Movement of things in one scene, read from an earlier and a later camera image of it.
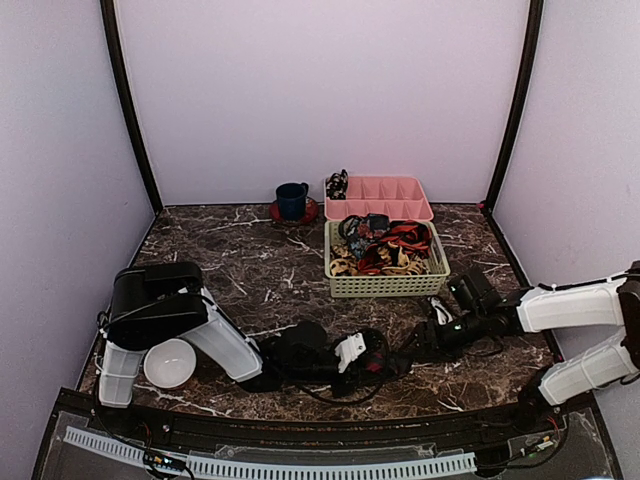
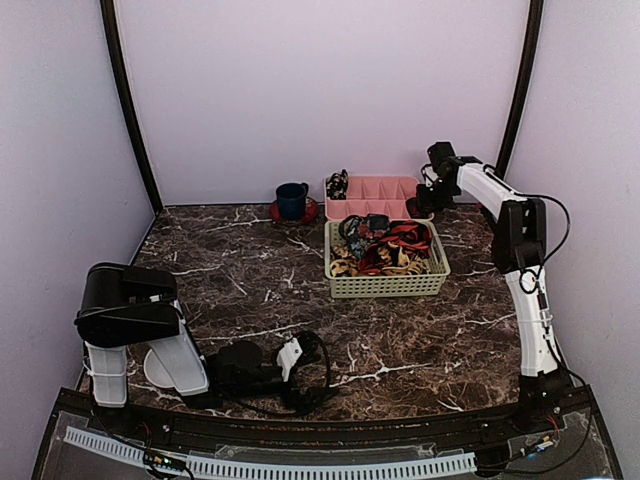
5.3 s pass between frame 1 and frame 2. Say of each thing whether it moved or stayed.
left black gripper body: moved
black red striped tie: stayed
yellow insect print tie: stayed
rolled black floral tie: stayed
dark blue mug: stayed
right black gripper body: moved
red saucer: stayed
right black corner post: stayed
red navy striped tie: moved
